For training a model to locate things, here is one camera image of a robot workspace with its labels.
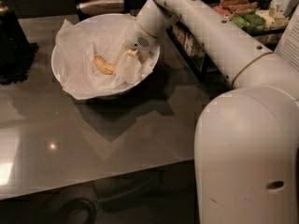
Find yellow spotted banana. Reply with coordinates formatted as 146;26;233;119
93;55;116;75

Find black cable on floor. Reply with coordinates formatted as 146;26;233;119
54;197;99;224

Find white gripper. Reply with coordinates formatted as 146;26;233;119
117;21;159;70

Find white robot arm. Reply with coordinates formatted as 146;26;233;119
125;0;299;224

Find green snack packets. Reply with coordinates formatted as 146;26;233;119
231;14;265;33

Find black coffee machine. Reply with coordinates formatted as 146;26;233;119
0;1;31;71

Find black wire snack rack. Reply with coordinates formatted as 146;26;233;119
166;21;285;81

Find white paper liner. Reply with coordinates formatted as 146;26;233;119
55;19;157;101

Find brown snack packets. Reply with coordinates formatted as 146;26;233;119
220;0;258;14

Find pink snack packets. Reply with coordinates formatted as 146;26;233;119
213;6;231;16

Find white ceramic bowl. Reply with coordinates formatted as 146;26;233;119
50;13;162;100

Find black woven mat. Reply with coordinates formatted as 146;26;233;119
0;43;39;85

